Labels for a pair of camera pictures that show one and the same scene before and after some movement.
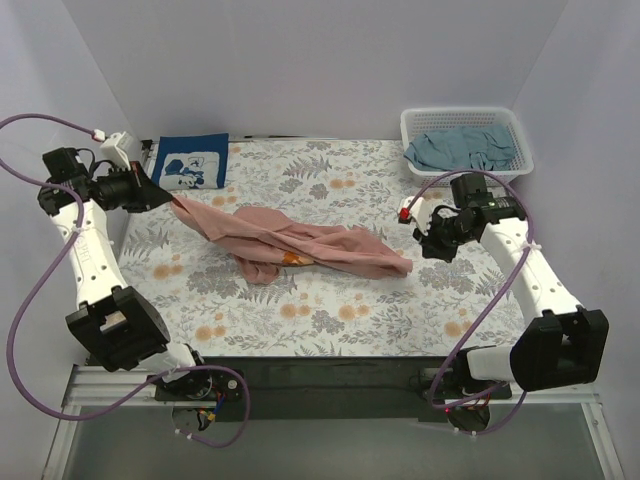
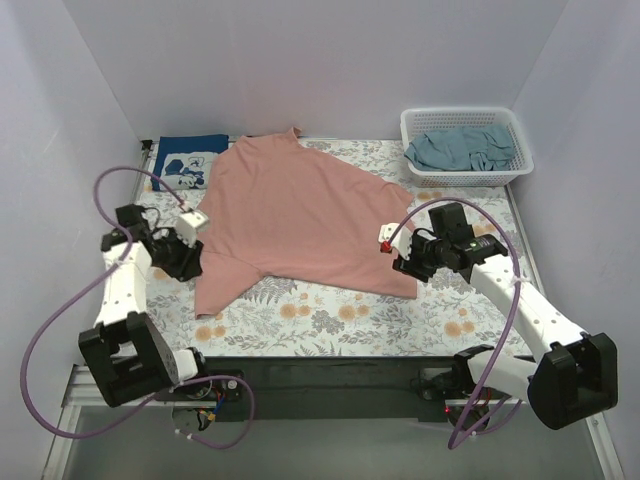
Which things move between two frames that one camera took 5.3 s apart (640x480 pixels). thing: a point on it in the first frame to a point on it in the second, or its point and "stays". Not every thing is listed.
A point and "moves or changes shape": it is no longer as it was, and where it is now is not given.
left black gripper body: [135, 185] to [186, 260]
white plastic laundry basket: [440, 141] stays
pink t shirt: [262, 241] moves or changes shape
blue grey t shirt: [457, 147] stays
